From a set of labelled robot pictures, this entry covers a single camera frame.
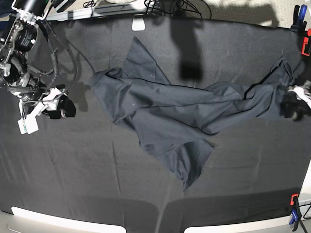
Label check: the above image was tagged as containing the blue clamp top right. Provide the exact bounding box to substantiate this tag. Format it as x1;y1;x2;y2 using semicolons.
291;4;308;33

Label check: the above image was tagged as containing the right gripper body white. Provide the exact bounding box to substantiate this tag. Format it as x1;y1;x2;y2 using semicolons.
19;85;68;119

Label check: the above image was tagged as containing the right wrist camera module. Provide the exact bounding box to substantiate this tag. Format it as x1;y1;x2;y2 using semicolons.
17;116;39;134

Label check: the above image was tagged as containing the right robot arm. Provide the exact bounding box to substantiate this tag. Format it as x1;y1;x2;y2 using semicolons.
0;0;76;119

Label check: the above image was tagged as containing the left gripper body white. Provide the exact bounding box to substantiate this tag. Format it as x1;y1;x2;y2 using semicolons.
288;81;311;108

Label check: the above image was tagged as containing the black t-shirt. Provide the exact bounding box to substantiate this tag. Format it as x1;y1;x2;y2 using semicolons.
89;38;294;189

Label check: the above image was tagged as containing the black cable bundle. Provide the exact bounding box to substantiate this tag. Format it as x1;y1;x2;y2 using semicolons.
143;0;212;19

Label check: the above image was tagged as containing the orange blue clamp bottom right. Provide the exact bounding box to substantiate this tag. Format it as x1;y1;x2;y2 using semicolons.
289;193;308;233

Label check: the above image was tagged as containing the white tab on table edge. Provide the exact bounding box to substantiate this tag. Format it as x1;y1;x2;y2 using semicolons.
131;15;146;32

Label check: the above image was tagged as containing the orange clamp top right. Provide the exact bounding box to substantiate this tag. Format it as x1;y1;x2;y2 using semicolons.
301;29;311;57

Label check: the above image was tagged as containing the aluminium frame rail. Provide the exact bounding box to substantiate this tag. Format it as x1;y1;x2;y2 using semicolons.
46;4;146;21

